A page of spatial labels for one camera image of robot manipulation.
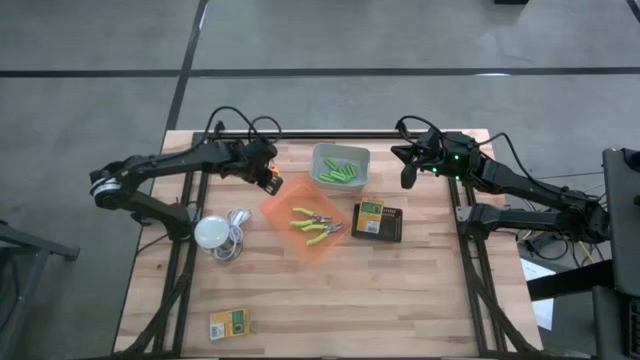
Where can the yellow green crayon box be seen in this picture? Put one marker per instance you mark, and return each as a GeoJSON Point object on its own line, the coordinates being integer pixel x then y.
{"type": "Point", "coordinates": [370, 215]}
{"type": "Point", "coordinates": [230, 324]}

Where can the large workstation monitor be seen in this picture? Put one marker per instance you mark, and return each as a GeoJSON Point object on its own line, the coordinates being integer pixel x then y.
{"type": "Point", "coordinates": [622, 225]}

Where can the orange translucent plastic bin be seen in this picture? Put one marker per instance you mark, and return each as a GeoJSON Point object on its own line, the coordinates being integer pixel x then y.
{"type": "Point", "coordinates": [280, 210]}

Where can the white round table lamp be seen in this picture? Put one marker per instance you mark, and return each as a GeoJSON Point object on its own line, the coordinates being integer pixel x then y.
{"type": "Point", "coordinates": [211, 231]}

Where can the grey metal cart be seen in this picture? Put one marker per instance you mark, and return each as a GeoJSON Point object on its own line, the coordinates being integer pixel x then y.
{"type": "Point", "coordinates": [30, 245]}

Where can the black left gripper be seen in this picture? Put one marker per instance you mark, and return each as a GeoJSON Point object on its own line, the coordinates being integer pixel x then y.
{"type": "Point", "coordinates": [250, 160]}

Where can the black workstation desk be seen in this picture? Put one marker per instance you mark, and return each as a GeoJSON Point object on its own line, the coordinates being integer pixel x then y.
{"type": "Point", "coordinates": [575, 282]}

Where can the white paper sheet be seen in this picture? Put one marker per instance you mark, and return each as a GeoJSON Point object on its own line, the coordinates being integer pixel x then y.
{"type": "Point", "coordinates": [537, 275]}

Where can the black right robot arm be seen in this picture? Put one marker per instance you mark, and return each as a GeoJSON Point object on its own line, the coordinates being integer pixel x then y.
{"type": "Point", "coordinates": [525, 187]}

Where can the black power strip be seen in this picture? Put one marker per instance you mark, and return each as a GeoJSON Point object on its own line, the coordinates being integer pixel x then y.
{"type": "Point", "coordinates": [537, 240]}

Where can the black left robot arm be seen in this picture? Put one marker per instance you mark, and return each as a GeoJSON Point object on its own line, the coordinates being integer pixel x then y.
{"type": "Point", "coordinates": [150, 162]}

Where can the white power adapter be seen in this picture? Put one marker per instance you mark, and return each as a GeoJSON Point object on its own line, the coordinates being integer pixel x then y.
{"type": "Point", "coordinates": [242, 216]}

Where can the black rectangular box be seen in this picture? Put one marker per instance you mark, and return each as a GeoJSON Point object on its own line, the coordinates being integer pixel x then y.
{"type": "Point", "coordinates": [510, 2]}

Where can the white plastic bin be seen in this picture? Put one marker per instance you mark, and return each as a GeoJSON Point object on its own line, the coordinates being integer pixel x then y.
{"type": "Point", "coordinates": [361, 159]}

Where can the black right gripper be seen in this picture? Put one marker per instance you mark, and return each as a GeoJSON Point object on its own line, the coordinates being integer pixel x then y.
{"type": "Point", "coordinates": [430, 152]}

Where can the black aluminium rig frame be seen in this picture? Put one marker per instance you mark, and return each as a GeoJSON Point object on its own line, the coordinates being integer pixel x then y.
{"type": "Point", "coordinates": [325, 135]}

